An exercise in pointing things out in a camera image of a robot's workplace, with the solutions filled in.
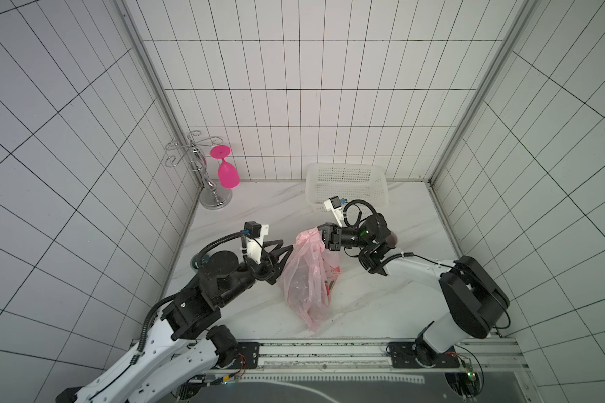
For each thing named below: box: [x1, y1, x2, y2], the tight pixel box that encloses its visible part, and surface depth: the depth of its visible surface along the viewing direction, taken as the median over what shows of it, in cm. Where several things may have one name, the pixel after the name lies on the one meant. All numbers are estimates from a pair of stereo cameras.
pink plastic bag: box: [281, 228, 342, 332], surface depth 71 cm
